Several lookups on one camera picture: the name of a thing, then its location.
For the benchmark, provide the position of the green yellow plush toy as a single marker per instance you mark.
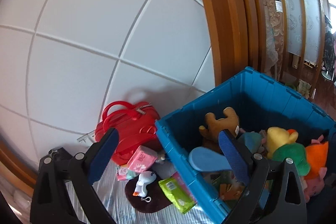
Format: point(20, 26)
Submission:
point(281, 145)

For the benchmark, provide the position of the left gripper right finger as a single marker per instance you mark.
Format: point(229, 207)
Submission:
point(273, 192)

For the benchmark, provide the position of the blue plastic crate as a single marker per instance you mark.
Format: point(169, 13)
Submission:
point(260, 103)

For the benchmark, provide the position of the pink flower tissue pack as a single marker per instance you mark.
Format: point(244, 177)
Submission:
point(142, 159)

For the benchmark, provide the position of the pink pastel tissue box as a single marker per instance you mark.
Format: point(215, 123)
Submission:
point(123, 173)

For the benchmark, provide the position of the green wet wipes pack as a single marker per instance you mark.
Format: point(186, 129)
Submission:
point(176, 195)

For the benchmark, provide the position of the orange pink pig plush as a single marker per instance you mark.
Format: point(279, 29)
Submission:
point(316, 154)

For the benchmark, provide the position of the maroon fabric hat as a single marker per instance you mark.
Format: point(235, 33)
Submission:
point(154, 201)

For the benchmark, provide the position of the black gift bag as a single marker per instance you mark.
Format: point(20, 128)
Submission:
point(59, 154)

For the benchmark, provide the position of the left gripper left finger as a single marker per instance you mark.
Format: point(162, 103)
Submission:
point(51, 202)

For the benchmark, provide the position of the rolled patterned carpet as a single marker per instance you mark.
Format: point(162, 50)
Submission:
point(274, 19)

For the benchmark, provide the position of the white duck plush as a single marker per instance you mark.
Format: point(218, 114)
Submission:
point(144, 179)

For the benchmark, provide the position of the brown bear plush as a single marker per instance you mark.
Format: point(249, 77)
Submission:
point(210, 133)

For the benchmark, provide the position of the red plastic suitcase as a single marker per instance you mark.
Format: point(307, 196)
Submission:
point(135, 125)

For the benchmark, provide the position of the blue shoe horn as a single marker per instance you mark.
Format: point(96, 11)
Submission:
point(203, 159)

